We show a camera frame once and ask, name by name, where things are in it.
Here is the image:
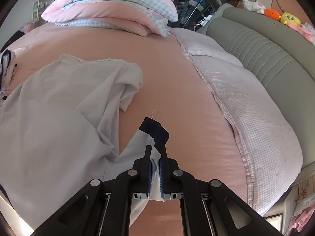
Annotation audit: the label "white plush toy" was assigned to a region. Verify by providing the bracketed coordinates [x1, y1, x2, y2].
[242, 0, 266, 14]

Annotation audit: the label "pink bed sheet mattress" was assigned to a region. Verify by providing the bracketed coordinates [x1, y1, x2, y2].
[0, 22, 249, 236]

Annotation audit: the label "black bag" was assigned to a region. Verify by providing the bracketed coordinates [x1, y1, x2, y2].
[1, 30, 25, 52]

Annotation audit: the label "white black wardrobe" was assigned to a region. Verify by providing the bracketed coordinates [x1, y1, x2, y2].
[137, 0, 237, 31]

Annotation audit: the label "grey padded headboard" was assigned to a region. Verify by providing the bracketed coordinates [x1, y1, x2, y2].
[198, 4, 315, 169]

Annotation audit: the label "yellow plush toy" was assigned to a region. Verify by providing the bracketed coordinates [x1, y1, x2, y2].
[280, 12, 301, 26]

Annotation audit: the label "white wire shelf rack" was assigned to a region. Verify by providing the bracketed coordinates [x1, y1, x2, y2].
[31, 0, 48, 27]

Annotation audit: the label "orange plush toy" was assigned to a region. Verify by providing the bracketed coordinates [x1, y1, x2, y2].
[264, 9, 282, 21]

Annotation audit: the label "white navy-trimmed jacket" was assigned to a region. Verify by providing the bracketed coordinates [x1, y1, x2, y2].
[1, 55, 161, 229]

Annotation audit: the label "white navy-trimmed pants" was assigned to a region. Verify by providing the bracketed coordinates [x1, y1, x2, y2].
[1, 50, 17, 101]

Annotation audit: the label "folded pink checkered quilt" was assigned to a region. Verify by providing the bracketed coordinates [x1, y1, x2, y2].
[42, 0, 178, 37]

